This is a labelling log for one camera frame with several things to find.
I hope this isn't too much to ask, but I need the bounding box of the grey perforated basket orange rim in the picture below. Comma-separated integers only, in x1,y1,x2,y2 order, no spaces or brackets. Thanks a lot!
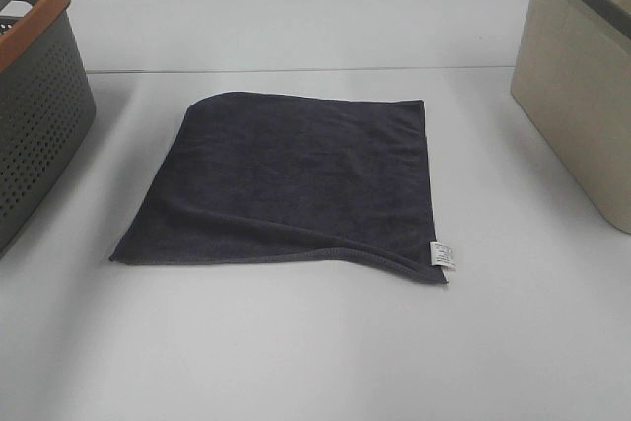
1,0,96,249

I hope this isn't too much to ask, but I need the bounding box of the beige bin with grey rim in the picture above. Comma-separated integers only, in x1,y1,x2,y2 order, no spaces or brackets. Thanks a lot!
511,0,630,232

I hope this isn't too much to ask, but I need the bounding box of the dark grey towel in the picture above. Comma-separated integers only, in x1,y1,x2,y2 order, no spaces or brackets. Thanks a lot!
111,92,447,285

